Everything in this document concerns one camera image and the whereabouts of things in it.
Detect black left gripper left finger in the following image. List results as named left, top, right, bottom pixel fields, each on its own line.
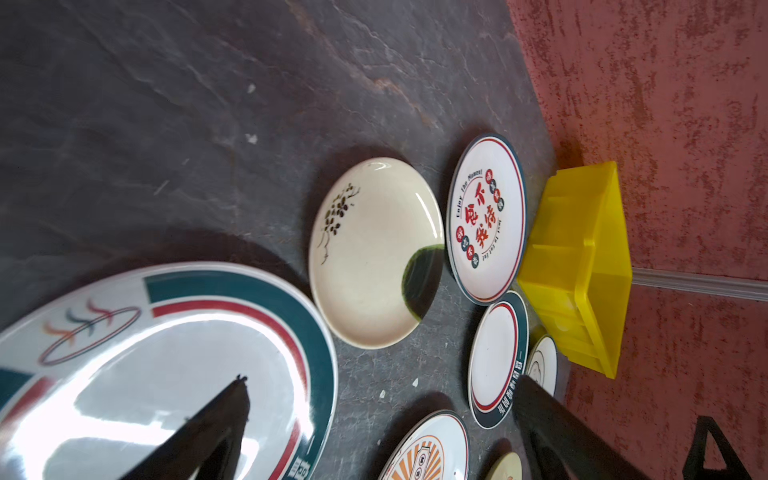
left=124, top=376, right=250, bottom=479

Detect cream plate green patch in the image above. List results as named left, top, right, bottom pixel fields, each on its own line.
left=308, top=157, right=445, bottom=350

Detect green red rim plate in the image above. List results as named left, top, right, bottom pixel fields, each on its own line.
left=1, top=262, right=338, bottom=479

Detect yellow plastic bin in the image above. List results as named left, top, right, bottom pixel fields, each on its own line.
left=517, top=161, right=632, bottom=379

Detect orange sunburst plate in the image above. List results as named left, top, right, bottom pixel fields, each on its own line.
left=379, top=409, right=470, bottom=480

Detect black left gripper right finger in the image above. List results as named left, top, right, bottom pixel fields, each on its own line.
left=512, top=375, right=647, bottom=479

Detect aluminium corner post right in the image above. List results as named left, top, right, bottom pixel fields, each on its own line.
left=633, top=268, right=767, bottom=302

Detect white plate red characters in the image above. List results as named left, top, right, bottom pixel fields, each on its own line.
left=445, top=134, right=528, bottom=305

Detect white plate flower outline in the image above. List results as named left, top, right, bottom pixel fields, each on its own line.
left=526, top=334, right=558, bottom=396

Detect cream plate small flowers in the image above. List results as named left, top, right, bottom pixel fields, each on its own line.
left=485, top=452, right=523, bottom=480

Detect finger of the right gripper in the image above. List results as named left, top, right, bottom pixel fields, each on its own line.
left=682, top=415, right=754, bottom=480

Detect green rim plate centre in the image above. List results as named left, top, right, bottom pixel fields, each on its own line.
left=468, top=290, right=529, bottom=430

